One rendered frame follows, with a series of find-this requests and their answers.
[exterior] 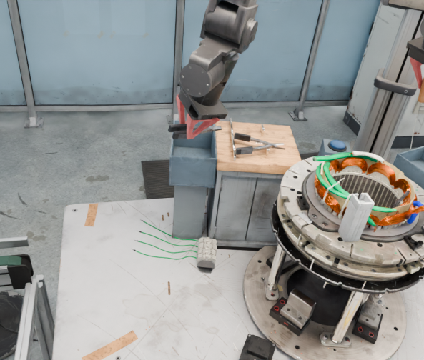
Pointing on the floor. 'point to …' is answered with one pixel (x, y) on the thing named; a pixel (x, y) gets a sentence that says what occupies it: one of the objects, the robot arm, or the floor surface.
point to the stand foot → (7, 341)
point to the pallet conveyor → (1, 265)
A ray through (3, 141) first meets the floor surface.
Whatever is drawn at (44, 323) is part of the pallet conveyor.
